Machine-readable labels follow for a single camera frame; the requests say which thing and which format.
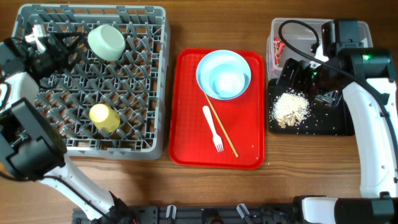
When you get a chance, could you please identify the green bowl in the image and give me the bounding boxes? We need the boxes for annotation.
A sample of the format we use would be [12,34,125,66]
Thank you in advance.
[87,25,126,61]

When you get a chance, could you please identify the red snack wrapper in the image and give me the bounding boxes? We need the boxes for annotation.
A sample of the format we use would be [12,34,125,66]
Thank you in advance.
[273,37,285,67]

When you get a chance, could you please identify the light blue bowl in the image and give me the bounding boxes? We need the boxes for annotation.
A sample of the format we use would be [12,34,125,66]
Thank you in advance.
[208,63,245,99]

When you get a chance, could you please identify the yellow cup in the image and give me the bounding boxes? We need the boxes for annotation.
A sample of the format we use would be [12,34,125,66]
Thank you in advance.
[89,103,120,133]

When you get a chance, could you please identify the white plastic fork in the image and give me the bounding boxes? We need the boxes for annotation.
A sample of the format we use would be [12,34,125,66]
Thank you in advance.
[202,106,223,152]

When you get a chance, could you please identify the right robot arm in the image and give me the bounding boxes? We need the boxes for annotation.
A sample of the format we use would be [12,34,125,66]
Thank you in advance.
[268,19,397,223]

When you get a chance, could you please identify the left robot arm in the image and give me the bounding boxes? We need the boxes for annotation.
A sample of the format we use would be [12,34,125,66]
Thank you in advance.
[1,32,139,223]

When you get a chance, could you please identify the grey dishwasher rack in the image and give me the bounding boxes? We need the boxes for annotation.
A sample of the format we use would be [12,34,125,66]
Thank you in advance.
[13,4,170,160]

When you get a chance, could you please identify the clear plastic bin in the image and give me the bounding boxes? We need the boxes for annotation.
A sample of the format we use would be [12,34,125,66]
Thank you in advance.
[266,17,373,80]

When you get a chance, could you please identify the rice and food scraps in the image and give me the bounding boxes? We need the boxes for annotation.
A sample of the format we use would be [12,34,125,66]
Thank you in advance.
[271,90,311,129]

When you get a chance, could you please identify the black tray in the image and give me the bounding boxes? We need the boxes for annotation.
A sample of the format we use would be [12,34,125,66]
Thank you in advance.
[267,79,354,136]

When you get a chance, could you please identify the light blue plate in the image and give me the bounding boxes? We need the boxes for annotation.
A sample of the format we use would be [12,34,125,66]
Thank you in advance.
[196,50,251,100]

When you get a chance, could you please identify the red plastic tray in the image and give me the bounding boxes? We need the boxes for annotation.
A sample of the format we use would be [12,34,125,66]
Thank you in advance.
[169,48,266,169]

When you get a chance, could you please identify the wooden chopstick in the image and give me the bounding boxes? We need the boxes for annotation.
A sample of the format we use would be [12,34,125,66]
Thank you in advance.
[205,93,239,157]

